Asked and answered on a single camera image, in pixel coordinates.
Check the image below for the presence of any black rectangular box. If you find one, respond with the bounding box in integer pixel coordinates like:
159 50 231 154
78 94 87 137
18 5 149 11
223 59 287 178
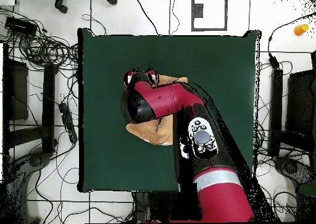
4 16 38 36

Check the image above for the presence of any black cable tangle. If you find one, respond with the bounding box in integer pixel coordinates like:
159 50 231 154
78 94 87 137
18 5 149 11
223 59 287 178
0 7 80 72

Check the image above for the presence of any grey square frame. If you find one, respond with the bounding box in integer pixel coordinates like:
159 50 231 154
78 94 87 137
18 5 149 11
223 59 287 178
191 0 228 32

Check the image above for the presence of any green round object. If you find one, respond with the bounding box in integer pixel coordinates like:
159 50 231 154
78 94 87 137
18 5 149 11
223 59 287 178
297 181 316 197

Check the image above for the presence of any orange terry towel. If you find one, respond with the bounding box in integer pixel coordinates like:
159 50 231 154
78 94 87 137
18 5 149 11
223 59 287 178
125 74 189 146

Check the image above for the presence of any black cable with connector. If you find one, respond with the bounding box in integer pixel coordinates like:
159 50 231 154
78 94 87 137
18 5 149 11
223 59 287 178
267 11 316 70

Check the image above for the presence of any dark green tablecloth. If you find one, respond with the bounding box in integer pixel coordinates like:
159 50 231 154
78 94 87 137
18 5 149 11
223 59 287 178
76 27 262 193

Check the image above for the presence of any black metal frame stand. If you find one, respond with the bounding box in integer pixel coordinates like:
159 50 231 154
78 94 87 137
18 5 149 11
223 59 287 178
268 51 316 158
2 43 59 160

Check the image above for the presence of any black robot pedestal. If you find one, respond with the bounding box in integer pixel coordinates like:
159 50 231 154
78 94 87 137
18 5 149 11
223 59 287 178
131 191 203 223

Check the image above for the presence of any grey tripod base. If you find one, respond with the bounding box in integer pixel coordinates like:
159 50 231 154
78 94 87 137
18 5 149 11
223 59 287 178
272 156 316 193
0 151 54 224

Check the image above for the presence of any small orange object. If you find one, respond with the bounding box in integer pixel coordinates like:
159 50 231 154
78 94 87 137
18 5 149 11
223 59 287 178
293 23 310 36

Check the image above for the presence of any long black cable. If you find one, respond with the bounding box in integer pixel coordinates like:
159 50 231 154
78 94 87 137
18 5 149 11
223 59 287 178
136 0 161 36

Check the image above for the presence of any black power strip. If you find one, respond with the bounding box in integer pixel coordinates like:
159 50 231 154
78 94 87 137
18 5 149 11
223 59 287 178
58 102 79 144

